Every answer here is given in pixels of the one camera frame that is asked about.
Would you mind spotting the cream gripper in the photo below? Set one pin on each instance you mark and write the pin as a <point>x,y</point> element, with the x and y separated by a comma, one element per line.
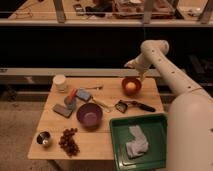
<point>132,64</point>

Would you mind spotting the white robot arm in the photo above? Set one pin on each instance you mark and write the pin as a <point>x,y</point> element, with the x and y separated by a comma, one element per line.
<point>190,116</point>

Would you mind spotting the white cylindrical cup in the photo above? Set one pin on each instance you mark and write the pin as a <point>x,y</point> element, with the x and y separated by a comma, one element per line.
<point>60,82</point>

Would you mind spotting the small metal cup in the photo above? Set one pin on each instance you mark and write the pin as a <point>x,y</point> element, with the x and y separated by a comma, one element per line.
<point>44,139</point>

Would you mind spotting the yellow ball in bowl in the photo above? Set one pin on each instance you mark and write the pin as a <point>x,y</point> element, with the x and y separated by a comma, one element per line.
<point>130,86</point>

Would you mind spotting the orange bowl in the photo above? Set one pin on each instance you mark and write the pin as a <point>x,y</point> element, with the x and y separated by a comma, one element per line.
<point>131,79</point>

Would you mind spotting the small metal fork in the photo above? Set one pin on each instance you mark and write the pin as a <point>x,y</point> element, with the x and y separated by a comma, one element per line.
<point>96,88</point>

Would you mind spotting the blue sponge block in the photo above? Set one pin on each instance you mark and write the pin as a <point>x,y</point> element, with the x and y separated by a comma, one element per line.
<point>83,95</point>

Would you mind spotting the green plastic tray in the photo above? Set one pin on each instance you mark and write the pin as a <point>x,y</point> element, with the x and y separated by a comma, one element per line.
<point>155,129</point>

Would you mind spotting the purple bowl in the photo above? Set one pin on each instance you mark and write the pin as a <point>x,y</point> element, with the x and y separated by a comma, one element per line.
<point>89,115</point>

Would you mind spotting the red and blue tool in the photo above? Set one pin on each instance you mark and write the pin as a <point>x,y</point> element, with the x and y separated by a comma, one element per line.
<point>70,100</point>

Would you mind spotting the white crumpled cloth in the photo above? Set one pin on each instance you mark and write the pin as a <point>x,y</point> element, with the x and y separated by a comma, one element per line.
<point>139,145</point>

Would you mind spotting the wooden table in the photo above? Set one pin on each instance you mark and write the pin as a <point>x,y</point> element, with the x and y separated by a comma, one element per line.
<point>95,144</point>

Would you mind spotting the bunch of dark grapes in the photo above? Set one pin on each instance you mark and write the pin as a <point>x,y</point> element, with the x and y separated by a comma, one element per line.
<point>67,142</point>

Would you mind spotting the wooden handled utensil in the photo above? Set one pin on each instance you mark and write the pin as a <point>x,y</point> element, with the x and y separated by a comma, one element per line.
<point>106,107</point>

